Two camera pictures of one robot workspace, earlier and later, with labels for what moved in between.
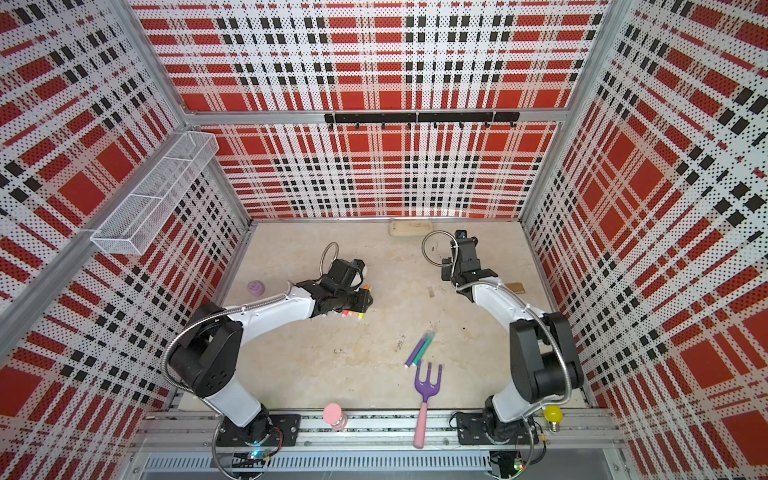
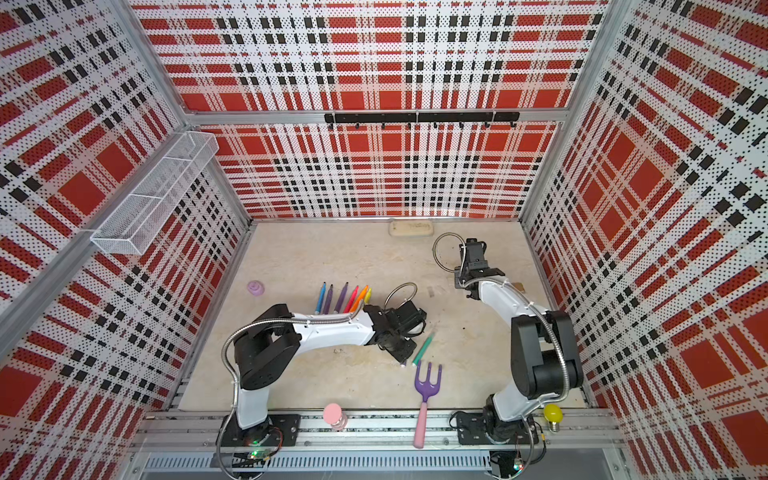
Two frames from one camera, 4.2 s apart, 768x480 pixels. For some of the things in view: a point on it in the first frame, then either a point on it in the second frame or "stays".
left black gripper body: [357, 301] → [401, 349]
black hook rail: [424, 119] stays
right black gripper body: [449, 271] → [458, 275]
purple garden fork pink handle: [427, 389] stays
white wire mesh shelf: [127, 230] stays
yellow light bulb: [554, 415] stays
